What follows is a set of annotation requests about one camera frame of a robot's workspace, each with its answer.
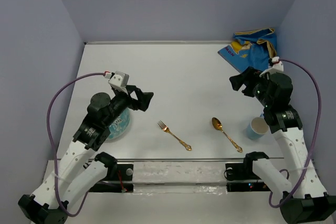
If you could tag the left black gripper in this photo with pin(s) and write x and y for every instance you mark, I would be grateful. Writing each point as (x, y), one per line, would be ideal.
(143, 99)

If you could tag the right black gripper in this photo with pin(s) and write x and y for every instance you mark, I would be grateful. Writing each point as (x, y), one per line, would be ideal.
(249, 77)

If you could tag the blue cartoon placemat cloth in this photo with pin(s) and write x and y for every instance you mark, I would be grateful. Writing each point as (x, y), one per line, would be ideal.
(251, 48)

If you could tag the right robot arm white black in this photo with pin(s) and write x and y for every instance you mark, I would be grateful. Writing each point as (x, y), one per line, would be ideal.
(303, 198)

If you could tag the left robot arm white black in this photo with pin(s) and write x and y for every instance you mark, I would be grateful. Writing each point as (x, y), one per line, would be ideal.
(82, 165)

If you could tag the red and blue ceramic plate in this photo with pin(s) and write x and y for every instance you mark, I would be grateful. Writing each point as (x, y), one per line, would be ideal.
(119, 125)

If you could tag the gold fork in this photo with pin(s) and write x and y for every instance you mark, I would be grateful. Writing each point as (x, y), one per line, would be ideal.
(166, 129)

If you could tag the blue paper cup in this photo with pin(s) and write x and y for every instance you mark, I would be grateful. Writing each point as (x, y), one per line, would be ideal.
(257, 128)

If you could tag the gold spoon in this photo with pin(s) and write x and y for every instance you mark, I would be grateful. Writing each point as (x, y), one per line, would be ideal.
(218, 126)

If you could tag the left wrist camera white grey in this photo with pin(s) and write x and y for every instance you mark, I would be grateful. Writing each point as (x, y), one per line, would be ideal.
(119, 80)

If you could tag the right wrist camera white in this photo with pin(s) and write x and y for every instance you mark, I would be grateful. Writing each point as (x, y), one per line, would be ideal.
(275, 65)

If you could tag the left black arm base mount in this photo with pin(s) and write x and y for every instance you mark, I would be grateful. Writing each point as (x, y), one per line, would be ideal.
(117, 180)

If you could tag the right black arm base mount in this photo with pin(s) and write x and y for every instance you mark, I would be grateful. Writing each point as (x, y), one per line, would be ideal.
(238, 180)

